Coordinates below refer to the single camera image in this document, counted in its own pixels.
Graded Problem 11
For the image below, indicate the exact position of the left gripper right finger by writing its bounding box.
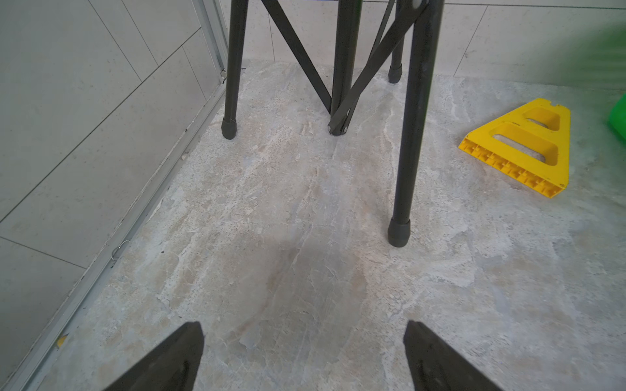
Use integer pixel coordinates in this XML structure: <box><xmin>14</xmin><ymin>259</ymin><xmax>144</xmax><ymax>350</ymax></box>
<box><xmin>403</xmin><ymin>320</ymin><xmax>501</xmax><ymax>391</ymax></box>

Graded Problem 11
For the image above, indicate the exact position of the green plastic basket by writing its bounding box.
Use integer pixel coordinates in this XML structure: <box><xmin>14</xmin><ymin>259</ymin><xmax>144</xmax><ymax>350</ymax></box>
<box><xmin>608</xmin><ymin>94</ymin><xmax>626</xmax><ymax>142</ymax></box>

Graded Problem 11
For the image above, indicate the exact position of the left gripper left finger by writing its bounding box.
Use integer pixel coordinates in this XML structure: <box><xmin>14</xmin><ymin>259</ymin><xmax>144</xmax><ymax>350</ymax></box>
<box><xmin>106</xmin><ymin>322</ymin><xmax>205</xmax><ymax>390</ymax></box>

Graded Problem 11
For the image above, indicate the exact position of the yellow triangular plastic piece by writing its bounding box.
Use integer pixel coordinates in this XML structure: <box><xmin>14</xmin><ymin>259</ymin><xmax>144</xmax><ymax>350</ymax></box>
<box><xmin>459</xmin><ymin>99</ymin><xmax>571</xmax><ymax>198</ymax></box>

